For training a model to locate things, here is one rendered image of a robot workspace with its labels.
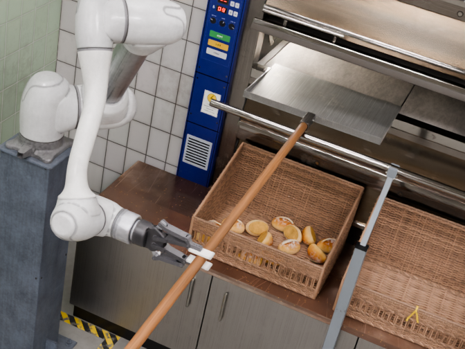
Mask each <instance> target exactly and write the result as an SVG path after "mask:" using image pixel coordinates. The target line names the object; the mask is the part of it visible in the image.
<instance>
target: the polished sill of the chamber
mask: <svg viewBox="0 0 465 349"><path fill-rule="evenodd" d="M269 69H270V68H268V67H266V66H262V65H260V64H256V65H255V66H254V67H253V68H252V70H251V73H250V76H251V77H252V78H256V79H258V78H259V77H260V76H261V75H263V74H264V73H265V72H266V71H267V70H269ZM391 127H394V128H396V129H399V130H402V131H404V132H407V133H410V134H414V135H415V136H419V137H421V138H425V139H427V140H429V141H433V142H436V143H438V144H441V145H445V146H447V147H450V148H452V149H455V150H458V151H460V152H464V153H465V136H462V135H459V134H456V133H454V132H450V131H448V130H445V129H442V128H440V127H436V126H434V125H431V124H428V123H425V122H422V121H420V120H417V119H414V118H411V117H408V116H405V115H403V114H399V113H398V114H397V116H396V118H395V119H394V122H393V123H392V125H391Z"/></svg>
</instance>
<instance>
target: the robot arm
mask: <svg viewBox="0 0 465 349"><path fill-rule="evenodd" d="M186 25H187V22H186V16H185V11H184V10H183V9H182V8H181V7H180V5H178V4H176V3H174V2H172V1H169V0H78V2H77V7H76V11H75V40H76V45H77V55H78V58H79V61H80V67H81V71H82V77H83V82H84V84H79V85H72V84H69V82H68V80H67V79H66V78H65V77H63V76H62V75H60V74H58V73H55V72H52V71H41V72H38V73H36V74H35V75H33V76H32V77H31V78H30V79H29V81H28V82H27V84H26V86H25V88H24V91H23V93H22V97H21V104H20V111H19V135H18V136H17V137H15V138H14V139H12V140H10V141H7V142H6V147H7V148H8V149H11V150H16V151H18V152H17V157H18V158H20V159H24V158H26V157H28V156H31V157H34V158H36V159H39V160H40V161H42V162H43V163H47V164H49V163H52V162H53V159H54V158H56V157H57V156H59V155H60V154H61V153H63V152H64V151H65V150H66V149H68V148H69V147H72V148H71V153H70V157H69V162H68V165H67V171H66V182H65V187H64V190H63V191H62V193H61V194H60V195H58V198H57V203H56V206H55V209H54V210H53V212H52V214H51V219H50V225H51V229H52V231H53V232H54V234H55V235H56V236H57V237H58V238H60V239H62V240H66V241H72V242H79V241H83V240H88V239H89V238H92V237H93V236H100V237H104V236H108V237H111V238H113V239H116V240H120V241H121V242H124V243H126V244H131V243H133V244H135V245H138V246H140V247H146V248H148V249H149V250H150V251H152V254H153V257H152V260H160V261H163V262H166V263H169V264H171V265H175V266H177V267H181V268H183V266H184V265H185V264H189V265H190V263H191V262H192V261H193V260H194V259H195V257H196V256H193V255H191V254H190V255H189V256H187V255H186V254H184V253H182V252H180V251H179V250H177V249H175V248H174V247H171V246H170V244H175V245H178V246H180V247H185V248H186V249H188V251H189V252H192V253H194V254H197V255H198V256H201V257H204V258H207V259H209V260H211V259H212V258H213V256H214V255H215V253H214V252H211V251H209V250H207V249H204V248H203V247H202V246H201V245H199V244H196V243H194V242H193V241H192V235H190V234H189V233H186V232H185V231H182V230H181V229H178V228H176V227H175V226H172V225H171V224H169V223H168V222H166V221H165V220H164V219H162V220H161V221H160V222H159V223H158V225H153V223H151V222H148V221H147V220H144V219H142V217H141V216H140V215H138V214H136V213H133V212H131V211H129V210H127V209H124V208H122V207H121V206H119V205H118V204H117V203H115V202H113V201H111V200H109V199H107V198H104V197H101V196H99V195H96V194H94V193H93V192H92V191H91V190H90V188H89V185H88V181H87V169H88V164H89V159H90V156H91V153H92V149H93V146H94V143H95V139H96V136H97V134H98V130H99V129H113V128H118V127H122V126H123V125H126V124H127V123H129V122H131V120H132V119H133V118H134V116H135V115H136V110H137V102H136V97H135V95H134V93H133V91H132V90H131V89H129V88H128V87H129V85H130V84H131V82H132V80H133V79H134V77H135V76H136V74H137V72H138V70H139V69H140V67H141V66H142V64H143V62H144V61H145V59H146V57H147V56H148V55H151V54H152V53H155V52H156V51H158V50H160V49H162V48H163V47H166V46H167V45H171V44H174V43H176V42H178V41H179V40H181V39H182V37H183V36H184V34H185V32H186ZM113 44H116V46H115V48H114V50H113ZM72 129H77V131H76V133H75V138H74V139H72V138H67V137H65V136H64V133H65V132H68V131H70V130H72ZM164 231H165V232H164ZM169 243H170V244H169ZM161 252H162V253H161Z"/></svg>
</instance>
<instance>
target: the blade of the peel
mask: <svg viewBox="0 0 465 349"><path fill-rule="evenodd" d="M243 97H245V98H248V99H251V100H254V101H257V102H260V103H262V104H265V105H268V106H270V107H274V108H276V109H280V110H282V111H285V112H288V113H290V114H293V115H296V116H299V117H302V118H303V117H304V116H305V114H306V113H307V112H308V111H309V112H311V113H313V114H315V115H316V117H315V120H314V122H315V123H319V124H321V125H325V126H327V127H330V128H333V129H337V130H338V131H341V132H344V133H347V134H350V135H352V136H356V137H359V138H361V139H364V140H366V141H370V142H373V143H375V144H378V145H380V144H381V142H382V141H383V139H384V137H385V135H386V134H387V132H388V130H389V128H390V127H391V125H392V123H393V122H394V119H395V118H396V116H397V114H398V113H399V111H400V109H401V106H399V105H396V104H393V103H390V102H387V101H384V100H381V99H378V98H375V97H372V96H369V95H367V94H364V93H361V92H358V91H354V90H352V89H348V88H346V87H342V86H340V85H337V84H334V83H332V82H328V81H326V80H322V79H320V78H316V77H313V76H311V75H307V74H305V73H302V72H299V71H296V70H293V69H290V68H287V67H285V66H281V65H279V64H274V65H273V66H272V67H271V68H270V69H269V70H267V71H266V72H265V73H264V74H263V75H261V76H260V77H259V78H258V79H256V81H254V83H252V84H251V85H250V86H249V87H248V88H246V89H245V90H244V95H243Z"/></svg>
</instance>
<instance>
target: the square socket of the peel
mask: <svg viewBox="0 0 465 349"><path fill-rule="evenodd" d="M315 117H316V115H315V114H313V113H311V112H309V111H308V112H307V113H306V114H305V116H304V117H303V119H302V120H301V121H300V123H306V124H307V129H306V130H305V131H307V130H308V129H309V128H310V126H311V125H312V123H313V122H314V120H315Z"/></svg>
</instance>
